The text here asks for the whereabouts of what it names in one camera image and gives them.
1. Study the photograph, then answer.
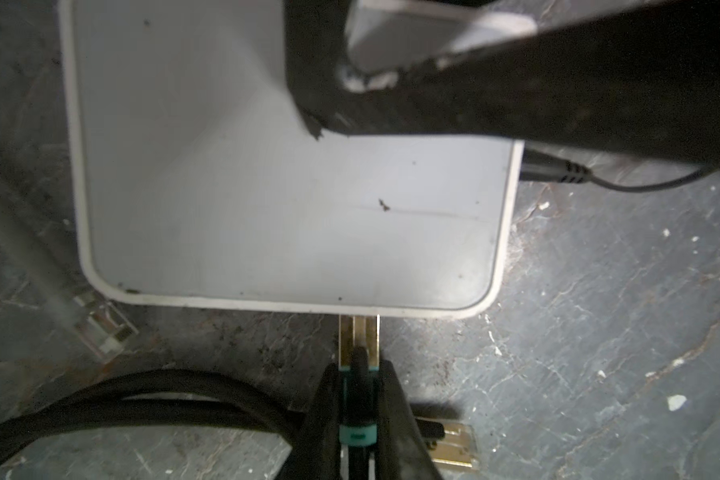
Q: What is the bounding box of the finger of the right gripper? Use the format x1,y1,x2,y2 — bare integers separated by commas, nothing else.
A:
283,1,720,168

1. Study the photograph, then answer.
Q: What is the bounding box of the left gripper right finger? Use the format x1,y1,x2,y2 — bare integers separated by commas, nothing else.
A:
375,360,443,480

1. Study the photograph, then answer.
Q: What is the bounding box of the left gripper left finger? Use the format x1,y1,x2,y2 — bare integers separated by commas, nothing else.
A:
276,364,341,480

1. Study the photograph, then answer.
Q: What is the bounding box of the thin black power cable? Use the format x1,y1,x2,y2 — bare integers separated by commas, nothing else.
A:
519,147,720,194

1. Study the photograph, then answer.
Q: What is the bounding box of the thick black ethernet cable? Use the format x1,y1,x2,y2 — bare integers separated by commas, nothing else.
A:
0,314,480,480

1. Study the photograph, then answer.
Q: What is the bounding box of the grey ethernet cable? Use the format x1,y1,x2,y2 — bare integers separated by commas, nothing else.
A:
0,173,139,365

